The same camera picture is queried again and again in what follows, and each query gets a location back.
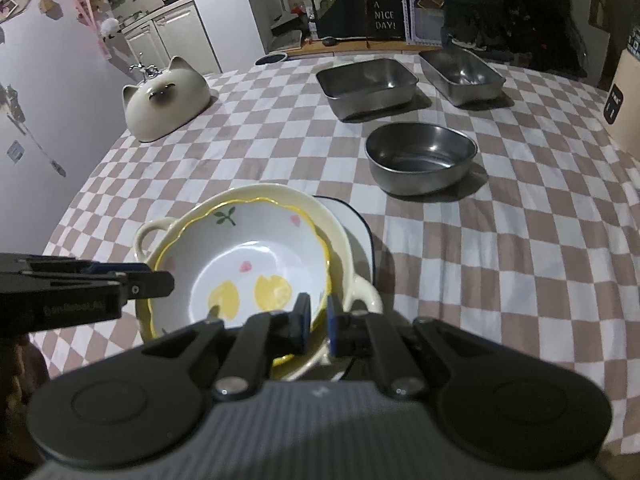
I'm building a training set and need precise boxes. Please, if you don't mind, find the cream two-handled bowl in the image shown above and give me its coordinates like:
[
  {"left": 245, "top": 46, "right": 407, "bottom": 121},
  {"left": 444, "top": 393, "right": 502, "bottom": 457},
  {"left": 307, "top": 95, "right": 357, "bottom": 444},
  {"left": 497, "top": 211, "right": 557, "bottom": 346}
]
[{"left": 134, "top": 183, "right": 385, "bottom": 381}]

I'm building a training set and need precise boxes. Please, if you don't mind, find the black sign board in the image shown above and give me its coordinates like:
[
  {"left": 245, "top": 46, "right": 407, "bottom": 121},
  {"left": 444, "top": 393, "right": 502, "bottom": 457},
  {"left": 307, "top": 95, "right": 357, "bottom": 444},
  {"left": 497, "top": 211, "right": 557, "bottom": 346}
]
[{"left": 365, "top": 0, "right": 405, "bottom": 41}]

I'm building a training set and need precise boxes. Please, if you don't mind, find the blue white poster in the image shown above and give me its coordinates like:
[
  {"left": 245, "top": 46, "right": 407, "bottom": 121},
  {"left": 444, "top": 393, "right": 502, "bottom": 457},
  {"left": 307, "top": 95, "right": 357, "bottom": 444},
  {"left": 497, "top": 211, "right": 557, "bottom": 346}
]
[{"left": 400, "top": 0, "right": 446, "bottom": 43}]

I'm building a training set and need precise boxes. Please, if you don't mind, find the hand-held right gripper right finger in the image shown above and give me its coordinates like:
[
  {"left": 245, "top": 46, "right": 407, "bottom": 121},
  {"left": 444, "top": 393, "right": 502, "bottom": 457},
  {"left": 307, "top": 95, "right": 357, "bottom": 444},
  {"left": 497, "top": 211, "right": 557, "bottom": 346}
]
[{"left": 326, "top": 294, "right": 502, "bottom": 404}]

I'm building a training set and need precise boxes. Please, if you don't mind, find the checkered tablecloth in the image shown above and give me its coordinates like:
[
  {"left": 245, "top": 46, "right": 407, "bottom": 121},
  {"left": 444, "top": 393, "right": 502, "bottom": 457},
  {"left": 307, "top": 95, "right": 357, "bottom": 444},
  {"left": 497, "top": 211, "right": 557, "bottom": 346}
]
[{"left": 30, "top": 47, "right": 640, "bottom": 436}]

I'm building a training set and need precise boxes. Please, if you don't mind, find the grey box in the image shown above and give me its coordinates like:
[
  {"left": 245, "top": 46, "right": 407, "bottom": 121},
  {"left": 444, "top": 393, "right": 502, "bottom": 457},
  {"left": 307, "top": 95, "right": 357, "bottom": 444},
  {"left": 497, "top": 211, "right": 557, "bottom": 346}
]
[{"left": 270, "top": 15, "right": 305, "bottom": 50}]

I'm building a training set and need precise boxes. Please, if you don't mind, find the beige container with black label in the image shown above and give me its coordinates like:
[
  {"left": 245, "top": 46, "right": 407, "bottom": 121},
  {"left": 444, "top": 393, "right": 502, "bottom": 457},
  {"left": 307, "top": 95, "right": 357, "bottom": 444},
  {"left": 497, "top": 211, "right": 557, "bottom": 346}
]
[{"left": 602, "top": 47, "right": 640, "bottom": 153}]

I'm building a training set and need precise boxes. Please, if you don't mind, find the steel rectangular tray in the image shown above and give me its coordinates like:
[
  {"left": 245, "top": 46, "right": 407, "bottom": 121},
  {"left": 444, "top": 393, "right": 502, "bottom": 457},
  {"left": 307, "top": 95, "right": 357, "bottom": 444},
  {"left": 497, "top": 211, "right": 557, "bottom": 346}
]
[
  {"left": 316, "top": 58, "right": 419, "bottom": 121},
  {"left": 418, "top": 49, "right": 506, "bottom": 107}
]

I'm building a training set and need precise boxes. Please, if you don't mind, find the white kitchen cabinet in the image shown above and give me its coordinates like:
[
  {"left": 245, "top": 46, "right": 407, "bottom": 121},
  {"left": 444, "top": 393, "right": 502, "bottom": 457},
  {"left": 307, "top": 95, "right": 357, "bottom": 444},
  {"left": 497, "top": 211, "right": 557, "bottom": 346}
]
[{"left": 120, "top": 2, "right": 223, "bottom": 73}]

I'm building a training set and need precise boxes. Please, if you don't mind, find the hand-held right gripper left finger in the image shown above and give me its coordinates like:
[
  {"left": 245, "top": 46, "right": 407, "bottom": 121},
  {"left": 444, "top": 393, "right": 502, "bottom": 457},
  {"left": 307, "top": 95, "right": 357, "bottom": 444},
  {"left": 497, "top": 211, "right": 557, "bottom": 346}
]
[{"left": 140, "top": 291, "right": 312, "bottom": 404}]

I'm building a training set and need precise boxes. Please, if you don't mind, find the chrome faucet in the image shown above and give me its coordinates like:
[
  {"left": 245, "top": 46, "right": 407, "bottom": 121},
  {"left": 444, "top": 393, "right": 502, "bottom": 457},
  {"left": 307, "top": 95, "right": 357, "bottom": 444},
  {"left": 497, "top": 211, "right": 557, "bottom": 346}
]
[{"left": 129, "top": 52, "right": 157, "bottom": 81}]

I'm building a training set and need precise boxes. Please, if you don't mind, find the floral yellow-rimmed bowl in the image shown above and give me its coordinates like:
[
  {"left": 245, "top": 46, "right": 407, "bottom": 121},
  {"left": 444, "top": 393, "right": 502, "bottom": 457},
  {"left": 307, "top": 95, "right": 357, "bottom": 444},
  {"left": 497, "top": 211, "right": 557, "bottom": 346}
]
[{"left": 150, "top": 195, "right": 332, "bottom": 366}]

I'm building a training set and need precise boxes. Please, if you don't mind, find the cat-shaped ceramic lid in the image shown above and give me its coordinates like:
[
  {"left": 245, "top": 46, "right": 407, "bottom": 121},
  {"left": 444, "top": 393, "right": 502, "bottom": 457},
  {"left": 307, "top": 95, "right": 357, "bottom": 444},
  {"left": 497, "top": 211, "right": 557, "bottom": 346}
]
[{"left": 122, "top": 56, "right": 211, "bottom": 143}]

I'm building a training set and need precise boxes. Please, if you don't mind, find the dark cloth pile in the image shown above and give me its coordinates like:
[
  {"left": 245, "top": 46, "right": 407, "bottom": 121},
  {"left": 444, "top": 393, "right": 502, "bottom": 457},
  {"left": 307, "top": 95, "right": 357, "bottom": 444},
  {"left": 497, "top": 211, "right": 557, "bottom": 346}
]
[{"left": 442, "top": 0, "right": 591, "bottom": 78}]

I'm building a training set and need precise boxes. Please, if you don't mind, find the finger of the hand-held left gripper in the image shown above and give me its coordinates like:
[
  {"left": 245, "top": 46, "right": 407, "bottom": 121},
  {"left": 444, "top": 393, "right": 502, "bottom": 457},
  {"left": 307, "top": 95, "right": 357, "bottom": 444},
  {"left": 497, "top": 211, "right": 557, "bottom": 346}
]
[
  {"left": 0, "top": 270, "right": 176, "bottom": 302},
  {"left": 0, "top": 252, "right": 152, "bottom": 277}
]

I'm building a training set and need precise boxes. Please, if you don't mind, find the white blue-rimmed square plate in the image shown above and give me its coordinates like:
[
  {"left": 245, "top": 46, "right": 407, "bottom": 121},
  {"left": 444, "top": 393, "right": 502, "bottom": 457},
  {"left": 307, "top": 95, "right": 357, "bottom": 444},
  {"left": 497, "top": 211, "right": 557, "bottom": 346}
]
[{"left": 312, "top": 194, "right": 377, "bottom": 381}]

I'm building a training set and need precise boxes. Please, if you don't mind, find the steel round bowl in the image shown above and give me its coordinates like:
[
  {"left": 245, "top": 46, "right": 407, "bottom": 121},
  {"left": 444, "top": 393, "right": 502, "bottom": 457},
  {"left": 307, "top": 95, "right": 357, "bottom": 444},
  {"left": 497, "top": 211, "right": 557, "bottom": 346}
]
[{"left": 365, "top": 122, "right": 478, "bottom": 197}]

